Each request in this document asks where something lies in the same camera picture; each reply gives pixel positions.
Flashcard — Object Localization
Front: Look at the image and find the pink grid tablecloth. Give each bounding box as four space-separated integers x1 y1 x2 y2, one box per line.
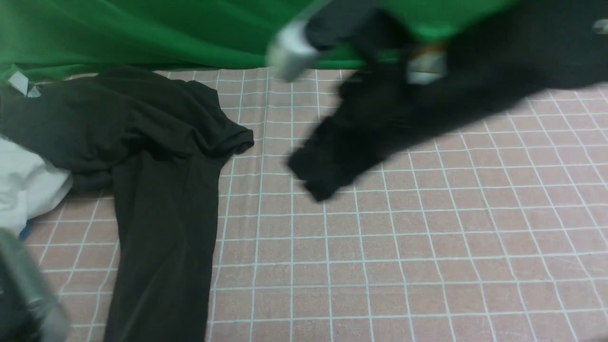
19 66 608 342

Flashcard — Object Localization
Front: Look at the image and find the white garment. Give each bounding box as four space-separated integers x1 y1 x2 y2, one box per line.
0 136 73 236

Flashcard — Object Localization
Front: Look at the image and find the dark gray long-sleeve shirt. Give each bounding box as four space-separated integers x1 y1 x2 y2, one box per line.
1 66 254 342

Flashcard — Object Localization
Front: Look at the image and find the white paper tag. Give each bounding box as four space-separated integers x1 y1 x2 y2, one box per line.
8 71 41 98

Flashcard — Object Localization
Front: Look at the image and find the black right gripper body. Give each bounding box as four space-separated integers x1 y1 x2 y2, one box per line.
287 71 423 202

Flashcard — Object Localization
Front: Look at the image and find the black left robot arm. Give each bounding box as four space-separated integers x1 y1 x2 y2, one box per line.
0 228 70 342

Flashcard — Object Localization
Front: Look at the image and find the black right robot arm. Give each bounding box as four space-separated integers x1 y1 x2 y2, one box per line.
286 0 608 202

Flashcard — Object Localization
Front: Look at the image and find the blue garment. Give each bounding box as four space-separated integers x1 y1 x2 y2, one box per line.
18 219 33 242

